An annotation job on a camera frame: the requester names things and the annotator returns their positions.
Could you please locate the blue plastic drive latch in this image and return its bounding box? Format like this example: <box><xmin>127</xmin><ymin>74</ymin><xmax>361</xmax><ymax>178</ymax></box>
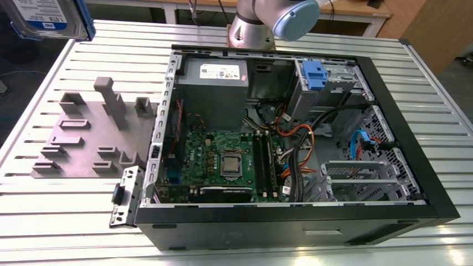
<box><xmin>301</xmin><ymin>60</ymin><xmax>329</xmax><ymax>91</ymax></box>

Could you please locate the white desk frame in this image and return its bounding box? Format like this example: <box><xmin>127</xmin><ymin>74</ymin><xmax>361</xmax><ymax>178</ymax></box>
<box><xmin>93</xmin><ymin>0</ymin><xmax>178</xmax><ymax>25</ymax></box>

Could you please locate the silver CPU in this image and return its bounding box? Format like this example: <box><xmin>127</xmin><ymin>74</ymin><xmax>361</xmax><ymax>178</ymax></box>
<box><xmin>222</xmin><ymin>157</ymin><xmax>243</xmax><ymax>176</ymax></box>

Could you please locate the grey parts rack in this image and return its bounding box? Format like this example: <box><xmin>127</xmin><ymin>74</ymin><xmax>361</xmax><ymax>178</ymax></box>
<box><xmin>28</xmin><ymin>76</ymin><xmax>159</xmax><ymax>180</ymax></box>

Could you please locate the silver disk bay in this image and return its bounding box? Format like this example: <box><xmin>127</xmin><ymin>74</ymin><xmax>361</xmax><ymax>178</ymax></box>
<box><xmin>319</xmin><ymin>159</ymin><xmax>421</xmax><ymax>203</ymax></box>

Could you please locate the black open PC case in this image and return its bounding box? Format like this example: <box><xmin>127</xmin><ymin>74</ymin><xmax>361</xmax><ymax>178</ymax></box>
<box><xmin>133</xmin><ymin>43</ymin><xmax>461</xmax><ymax>244</ymax></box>

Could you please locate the grey power supply unit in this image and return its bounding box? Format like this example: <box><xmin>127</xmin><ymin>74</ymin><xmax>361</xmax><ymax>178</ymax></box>
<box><xmin>174</xmin><ymin>57</ymin><xmax>249</xmax><ymax>132</ymax></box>

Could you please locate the silver hinged slot latch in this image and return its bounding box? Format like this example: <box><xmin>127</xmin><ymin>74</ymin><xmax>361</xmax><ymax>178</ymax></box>
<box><xmin>109</xmin><ymin>165</ymin><xmax>145</xmax><ymax>229</ymax></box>

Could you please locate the black cable bundle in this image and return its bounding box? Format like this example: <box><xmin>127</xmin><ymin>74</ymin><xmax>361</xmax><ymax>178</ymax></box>
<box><xmin>287</xmin><ymin>104</ymin><xmax>370</xmax><ymax>202</ymax></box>

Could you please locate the orange power wire bundle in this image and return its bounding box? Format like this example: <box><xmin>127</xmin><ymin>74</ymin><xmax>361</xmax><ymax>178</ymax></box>
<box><xmin>274</xmin><ymin>104</ymin><xmax>318</xmax><ymax>181</ymax></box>

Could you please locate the hard disk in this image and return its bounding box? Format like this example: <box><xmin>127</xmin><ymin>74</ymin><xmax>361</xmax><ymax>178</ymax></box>
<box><xmin>6</xmin><ymin>0</ymin><xmax>95</xmax><ymax>43</ymax></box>

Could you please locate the black CPU socket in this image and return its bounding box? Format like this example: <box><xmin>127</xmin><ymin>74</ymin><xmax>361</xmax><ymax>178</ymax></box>
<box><xmin>218</xmin><ymin>149</ymin><xmax>247</xmax><ymax>182</ymax></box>

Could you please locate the blue data wire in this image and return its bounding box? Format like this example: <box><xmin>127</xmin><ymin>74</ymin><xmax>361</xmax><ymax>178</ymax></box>
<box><xmin>349</xmin><ymin>129</ymin><xmax>370</xmax><ymax>162</ymax></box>

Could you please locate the office chair base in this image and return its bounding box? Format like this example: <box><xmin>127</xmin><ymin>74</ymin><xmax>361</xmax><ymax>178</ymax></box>
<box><xmin>455</xmin><ymin>41</ymin><xmax>473</xmax><ymax>66</ymax></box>

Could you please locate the black RAM slot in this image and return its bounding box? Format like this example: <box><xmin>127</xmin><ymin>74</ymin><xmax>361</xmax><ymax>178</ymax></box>
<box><xmin>254</xmin><ymin>131</ymin><xmax>269</xmax><ymax>196</ymax></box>
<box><xmin>265</xmin><ymin>132</ymin><xmax>279</xmax><ymax>197</ymax></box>

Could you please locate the thin red wire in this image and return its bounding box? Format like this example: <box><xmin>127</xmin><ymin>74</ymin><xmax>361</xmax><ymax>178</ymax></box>
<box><xmin>171</xmin><ymin>97</ymin><xmax>185</xmax><ymax>142</ymax></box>

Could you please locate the green motherboard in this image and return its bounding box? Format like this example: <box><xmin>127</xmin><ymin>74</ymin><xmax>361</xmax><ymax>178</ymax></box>
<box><xmin>157</xmin><ymin>130</ymin><xmax>294</xmax><ymax>204</ymax></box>

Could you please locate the wooden cabinet panel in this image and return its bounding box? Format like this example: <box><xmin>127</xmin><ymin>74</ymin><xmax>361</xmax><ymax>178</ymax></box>
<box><xmin>379</xmin><ymin>0</ymin><xmax>473</xmax><ymax>75</ymax></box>

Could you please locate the black graphics card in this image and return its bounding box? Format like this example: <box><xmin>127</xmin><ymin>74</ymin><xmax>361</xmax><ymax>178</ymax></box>
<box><xmin>187</xmin><ymin>185</ymin><xmax>254</xmax><ymax>204</ymax></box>

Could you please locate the black round knob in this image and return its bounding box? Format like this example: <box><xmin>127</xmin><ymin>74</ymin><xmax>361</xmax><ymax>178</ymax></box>
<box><xmin>111</xmin><ymin>182</ymin><xmax>125</xmax><ymax>205</ymax></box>

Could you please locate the orange wire with black plug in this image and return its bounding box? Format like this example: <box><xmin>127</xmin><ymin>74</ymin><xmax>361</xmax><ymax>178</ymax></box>
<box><xmin>367</xmin><ymin>137</ymin><xmax>398</xmax><ymax>152</ymax></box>

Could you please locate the silver optical drive bay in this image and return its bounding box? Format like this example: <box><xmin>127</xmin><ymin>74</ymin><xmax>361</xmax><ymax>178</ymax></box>
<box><xmin>286</xmin><ymin>58</ymin><xmax>374</xmax><ymax>125</ymax></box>

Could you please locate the wooden desk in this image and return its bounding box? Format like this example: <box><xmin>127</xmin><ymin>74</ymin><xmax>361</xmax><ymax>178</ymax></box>
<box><xmin>317</xmin><ymin>0</ymin><xmax>393</xmax><ymax>38</ymax></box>

